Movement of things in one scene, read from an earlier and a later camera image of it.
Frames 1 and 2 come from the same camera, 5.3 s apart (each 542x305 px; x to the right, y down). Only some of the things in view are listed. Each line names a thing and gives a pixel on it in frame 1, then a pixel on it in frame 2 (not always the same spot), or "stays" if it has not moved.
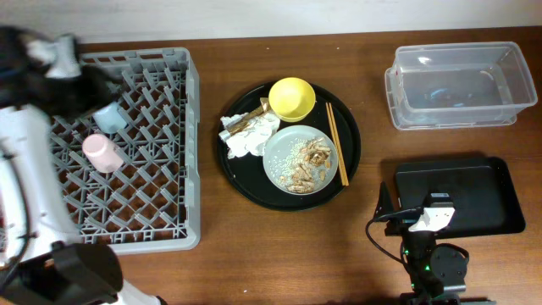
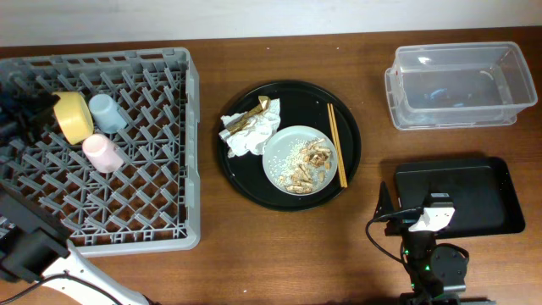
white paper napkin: x=251 y=139 stays
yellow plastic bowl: x=292 y=99 to x=74 y=114
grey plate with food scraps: x=300 y=160 stays
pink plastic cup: x=102 y=153 stays
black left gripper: x=97 y=90 to x=21 y=110
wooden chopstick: x=339 y=146 stays
